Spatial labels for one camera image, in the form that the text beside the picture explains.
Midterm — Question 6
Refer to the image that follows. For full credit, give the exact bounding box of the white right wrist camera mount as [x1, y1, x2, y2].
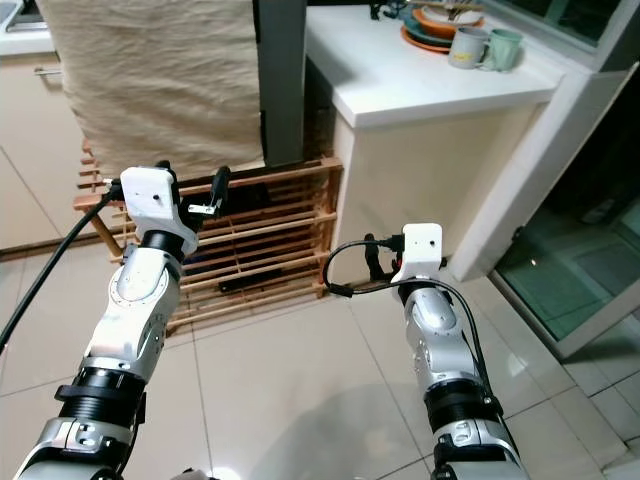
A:
[395, 222, 445, 287]

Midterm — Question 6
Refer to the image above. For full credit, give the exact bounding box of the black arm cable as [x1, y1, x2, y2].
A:
[0, 192, 126, 349]
[322, 236, 503, 401]

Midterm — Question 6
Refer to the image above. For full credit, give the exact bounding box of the dark grey small fridge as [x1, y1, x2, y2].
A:
[252, 0, 311, 168]

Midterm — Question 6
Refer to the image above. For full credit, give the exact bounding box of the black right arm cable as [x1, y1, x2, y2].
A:
[322, 236, 503, 401]

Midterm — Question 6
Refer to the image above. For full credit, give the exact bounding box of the beige linen cloth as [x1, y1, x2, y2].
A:
[38, 0, 263, 193]

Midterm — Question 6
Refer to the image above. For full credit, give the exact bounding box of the glass sliding door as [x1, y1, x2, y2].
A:
[448, 60, 640, 361]

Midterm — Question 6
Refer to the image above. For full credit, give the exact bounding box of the wooden slatted rack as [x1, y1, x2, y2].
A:
[72, 140, 347, 333]

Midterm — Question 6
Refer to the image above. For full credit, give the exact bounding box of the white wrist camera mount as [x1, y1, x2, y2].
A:
[119, 165, 199, 249]
[395, 222, 445, 287]

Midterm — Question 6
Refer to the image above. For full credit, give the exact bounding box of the teal plate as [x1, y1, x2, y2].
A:
[399, 18, 453, 53]

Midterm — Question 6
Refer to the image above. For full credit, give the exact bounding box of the cream kitchen cabinet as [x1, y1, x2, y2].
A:
[0, 36, 103, 253]

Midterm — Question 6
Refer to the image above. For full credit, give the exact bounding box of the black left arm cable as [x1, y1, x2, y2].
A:
[0, 192, 126, 349]

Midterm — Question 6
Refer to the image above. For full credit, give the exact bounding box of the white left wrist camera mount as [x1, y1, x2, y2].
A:
[119, 165, 199, 249]

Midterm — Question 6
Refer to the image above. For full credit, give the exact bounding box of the grey mug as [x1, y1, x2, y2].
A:
[447, 26, 495, 70]

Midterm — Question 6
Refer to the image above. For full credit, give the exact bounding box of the pale green mug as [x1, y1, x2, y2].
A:
[484, 27, 527, 72]

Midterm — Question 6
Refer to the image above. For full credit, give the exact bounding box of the stainless steel gas hob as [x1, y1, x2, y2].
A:
[6, 8, 53, 33]

